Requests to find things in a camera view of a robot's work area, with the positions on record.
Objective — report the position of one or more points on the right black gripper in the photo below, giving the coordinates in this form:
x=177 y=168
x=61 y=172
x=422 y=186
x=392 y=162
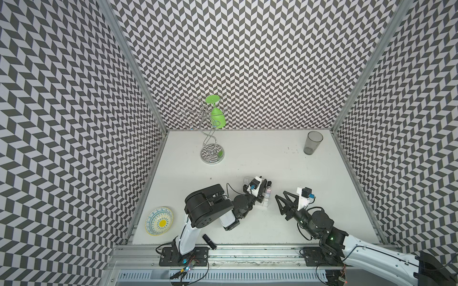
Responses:
x=287 y=208

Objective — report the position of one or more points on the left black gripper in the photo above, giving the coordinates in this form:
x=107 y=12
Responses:
x=260 y=198

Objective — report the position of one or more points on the pink blue gradient lipstick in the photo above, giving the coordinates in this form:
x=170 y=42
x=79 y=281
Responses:
x=268 y=188

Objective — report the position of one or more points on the clear acrylic lipstick organizer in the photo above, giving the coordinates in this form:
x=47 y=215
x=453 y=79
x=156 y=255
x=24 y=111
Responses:
x=246 y=181

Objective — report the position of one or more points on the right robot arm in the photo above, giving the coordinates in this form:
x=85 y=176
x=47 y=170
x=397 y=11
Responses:
x=339 y=246

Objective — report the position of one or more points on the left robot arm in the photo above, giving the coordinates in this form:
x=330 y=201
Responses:
x=207 y=205

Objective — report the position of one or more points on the grey transparent tumbler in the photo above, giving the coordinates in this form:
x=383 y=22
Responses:
x=314 y=138

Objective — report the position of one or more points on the yellow patterned plate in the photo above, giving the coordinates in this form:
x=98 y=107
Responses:
x=159 y=221

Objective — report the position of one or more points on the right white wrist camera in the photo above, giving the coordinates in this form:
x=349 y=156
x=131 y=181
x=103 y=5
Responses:
x=305 y=197

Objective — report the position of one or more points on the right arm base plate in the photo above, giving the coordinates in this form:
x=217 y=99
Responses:
x=314 y=256

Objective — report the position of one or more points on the chrome wire stand green leaves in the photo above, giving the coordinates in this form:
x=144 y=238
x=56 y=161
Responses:
x=207 y=119

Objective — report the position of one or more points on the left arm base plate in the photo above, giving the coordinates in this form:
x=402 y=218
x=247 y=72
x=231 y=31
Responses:
x=170 y=256

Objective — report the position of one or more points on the aluminium front rail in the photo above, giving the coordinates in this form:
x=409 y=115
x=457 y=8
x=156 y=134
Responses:
x=228 y=256

